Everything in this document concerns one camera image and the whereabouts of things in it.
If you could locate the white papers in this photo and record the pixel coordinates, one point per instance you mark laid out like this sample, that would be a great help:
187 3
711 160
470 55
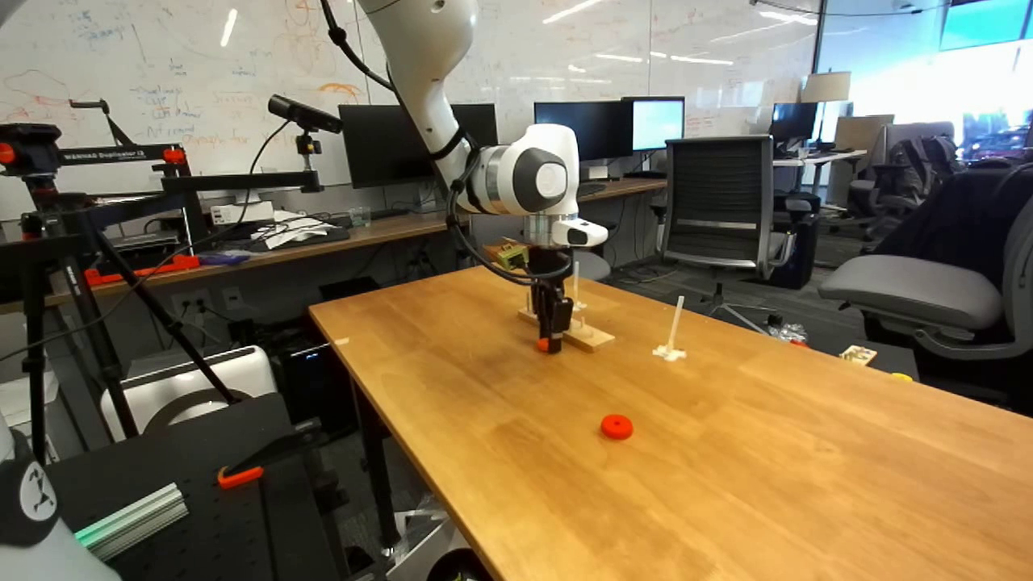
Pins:
286 230

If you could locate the black cap with logo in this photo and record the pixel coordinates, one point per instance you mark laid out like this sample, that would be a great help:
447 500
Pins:
27 500

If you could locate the beige lamp shade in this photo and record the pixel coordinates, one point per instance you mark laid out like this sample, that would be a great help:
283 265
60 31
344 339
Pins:
829 84

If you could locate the black equipment case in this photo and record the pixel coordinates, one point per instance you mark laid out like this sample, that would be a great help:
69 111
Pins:
214 528

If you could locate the long wooden desk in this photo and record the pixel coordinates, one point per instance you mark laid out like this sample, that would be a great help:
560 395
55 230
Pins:
356 230

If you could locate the large black computer monitor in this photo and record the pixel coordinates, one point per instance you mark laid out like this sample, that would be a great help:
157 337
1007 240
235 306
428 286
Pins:
377 146

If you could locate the silver metal tube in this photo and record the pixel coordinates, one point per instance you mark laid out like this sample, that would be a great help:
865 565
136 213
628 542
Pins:
129 520

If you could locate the cream block strip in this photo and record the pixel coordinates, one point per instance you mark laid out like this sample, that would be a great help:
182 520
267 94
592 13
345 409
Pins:
855 352

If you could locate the black table leg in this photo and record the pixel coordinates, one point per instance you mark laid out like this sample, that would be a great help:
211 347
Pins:
377 471

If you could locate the clear plastic rod stand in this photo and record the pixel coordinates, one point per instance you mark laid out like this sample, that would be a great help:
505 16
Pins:
576 306
669 351

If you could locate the wooden peg board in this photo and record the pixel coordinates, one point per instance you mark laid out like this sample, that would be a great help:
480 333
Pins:
590 337

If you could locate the purple flat item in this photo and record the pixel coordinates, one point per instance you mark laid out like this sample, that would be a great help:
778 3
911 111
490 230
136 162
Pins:
227 255

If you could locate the black camera tripod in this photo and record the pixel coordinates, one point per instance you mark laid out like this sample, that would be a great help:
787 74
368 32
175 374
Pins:
108 157

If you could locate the dark background office chair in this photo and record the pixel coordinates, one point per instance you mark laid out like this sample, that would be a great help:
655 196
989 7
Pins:
905 173

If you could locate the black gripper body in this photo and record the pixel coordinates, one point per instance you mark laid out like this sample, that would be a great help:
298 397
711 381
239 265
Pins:
550 268

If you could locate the white robot controller box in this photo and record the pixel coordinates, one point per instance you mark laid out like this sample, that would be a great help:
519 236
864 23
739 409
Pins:
187 389

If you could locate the red tool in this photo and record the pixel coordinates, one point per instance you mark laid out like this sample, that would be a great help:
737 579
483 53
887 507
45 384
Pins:
141 268

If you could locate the black mesh office chair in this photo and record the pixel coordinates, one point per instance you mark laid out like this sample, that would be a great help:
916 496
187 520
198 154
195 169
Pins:
714 196

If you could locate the grey office chair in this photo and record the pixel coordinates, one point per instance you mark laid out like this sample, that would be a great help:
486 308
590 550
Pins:
916 290

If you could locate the lit computer monitor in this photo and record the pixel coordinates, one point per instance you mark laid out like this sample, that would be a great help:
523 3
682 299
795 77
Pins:
652 123

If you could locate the black stereo camera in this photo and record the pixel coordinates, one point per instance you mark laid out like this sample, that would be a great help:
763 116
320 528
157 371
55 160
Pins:
305 114

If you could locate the small yellow block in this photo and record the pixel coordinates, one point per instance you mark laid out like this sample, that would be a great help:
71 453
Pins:
900 374

